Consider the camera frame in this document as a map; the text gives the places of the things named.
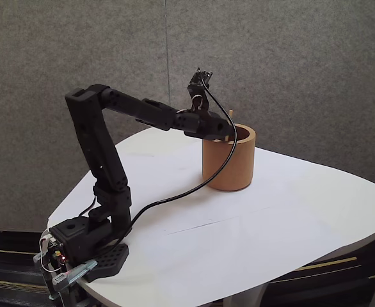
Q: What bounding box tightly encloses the brown cork pen holder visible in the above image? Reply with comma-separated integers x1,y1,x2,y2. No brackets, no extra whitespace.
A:
202,125,257,193

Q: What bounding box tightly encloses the controller board with red light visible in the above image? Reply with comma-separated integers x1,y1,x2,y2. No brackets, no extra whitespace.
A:
40,233,69,272

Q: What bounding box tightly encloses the grey metal table clamp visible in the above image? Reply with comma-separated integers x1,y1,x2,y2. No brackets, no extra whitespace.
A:
33,252,98,307

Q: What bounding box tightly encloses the thin white wire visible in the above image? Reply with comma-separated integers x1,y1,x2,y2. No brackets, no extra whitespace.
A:
38,235,63,274

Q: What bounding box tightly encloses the small black gripper camera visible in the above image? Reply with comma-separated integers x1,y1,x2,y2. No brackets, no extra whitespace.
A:
187,67,214,111

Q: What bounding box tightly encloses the thick black camera cable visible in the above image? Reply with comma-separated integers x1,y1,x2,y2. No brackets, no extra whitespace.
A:
109,83,239,253

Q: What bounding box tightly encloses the thin black motor cable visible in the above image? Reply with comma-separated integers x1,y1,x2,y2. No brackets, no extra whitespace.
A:
78,191,98,219

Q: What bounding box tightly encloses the beige wooden pen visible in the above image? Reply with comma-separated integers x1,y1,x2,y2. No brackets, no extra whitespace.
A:
224,109,234,142

